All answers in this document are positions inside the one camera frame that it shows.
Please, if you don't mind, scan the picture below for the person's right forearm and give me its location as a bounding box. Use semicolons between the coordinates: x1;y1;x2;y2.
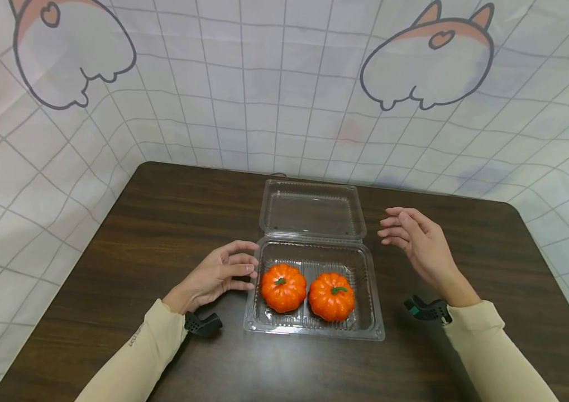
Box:
437;279;559;402

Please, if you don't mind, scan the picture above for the person's right hand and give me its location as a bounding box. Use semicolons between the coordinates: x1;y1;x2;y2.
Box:
377;207;466;294

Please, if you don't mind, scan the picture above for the clear plastic clamshell container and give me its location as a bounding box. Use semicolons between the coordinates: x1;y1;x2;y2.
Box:
243;179;386;342

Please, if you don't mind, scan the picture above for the black wrist band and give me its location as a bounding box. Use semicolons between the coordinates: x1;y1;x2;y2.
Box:
184;312;223;338
404;295;452;324

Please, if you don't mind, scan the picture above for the person's left forearm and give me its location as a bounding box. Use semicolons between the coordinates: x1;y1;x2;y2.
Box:
75;299;189;402

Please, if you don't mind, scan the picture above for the person's left hand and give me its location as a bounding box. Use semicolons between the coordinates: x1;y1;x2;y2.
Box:
163;240;260;315

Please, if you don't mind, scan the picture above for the orange toy pumpkin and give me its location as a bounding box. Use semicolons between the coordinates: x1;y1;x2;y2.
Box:
308;272;355;322
260;264;308;314

